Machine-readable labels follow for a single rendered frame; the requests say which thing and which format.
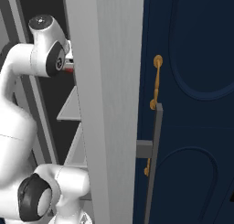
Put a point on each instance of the grey fridge door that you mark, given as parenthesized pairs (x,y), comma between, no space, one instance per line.
(109,105)

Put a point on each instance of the navy cupboard door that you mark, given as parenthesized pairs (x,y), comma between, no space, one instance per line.
(189,185)
(198,51)

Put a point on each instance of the grey fridge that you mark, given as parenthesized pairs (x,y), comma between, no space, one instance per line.
(45,2)

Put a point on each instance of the grey fridge shelf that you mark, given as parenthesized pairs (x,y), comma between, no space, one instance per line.
(77,154)
(71,110)

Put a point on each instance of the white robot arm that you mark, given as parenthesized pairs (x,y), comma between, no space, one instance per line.
(18,136)

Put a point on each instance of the red strawberry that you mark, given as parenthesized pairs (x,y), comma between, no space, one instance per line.
(69,70)

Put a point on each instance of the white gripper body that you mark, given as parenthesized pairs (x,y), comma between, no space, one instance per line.
(69,54)

